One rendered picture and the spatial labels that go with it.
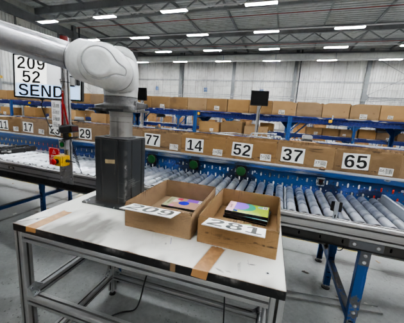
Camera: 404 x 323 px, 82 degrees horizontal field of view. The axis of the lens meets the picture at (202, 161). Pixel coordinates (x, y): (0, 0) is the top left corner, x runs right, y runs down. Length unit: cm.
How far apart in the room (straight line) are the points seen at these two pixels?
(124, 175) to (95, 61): 50
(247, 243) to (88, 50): 84
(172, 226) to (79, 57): 67
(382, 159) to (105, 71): 172
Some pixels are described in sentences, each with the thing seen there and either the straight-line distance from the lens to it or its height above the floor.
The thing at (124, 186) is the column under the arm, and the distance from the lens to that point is 116.
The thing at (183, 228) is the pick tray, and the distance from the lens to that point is 89.
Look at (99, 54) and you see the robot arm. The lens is 94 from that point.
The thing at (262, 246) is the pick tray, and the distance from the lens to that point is 85.
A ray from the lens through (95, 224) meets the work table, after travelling 105.
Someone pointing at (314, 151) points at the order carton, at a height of 101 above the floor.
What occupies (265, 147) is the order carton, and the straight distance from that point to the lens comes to 183.
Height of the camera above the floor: 120
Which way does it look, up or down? 11 degrees down
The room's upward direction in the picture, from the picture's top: 4 degrees clockwise
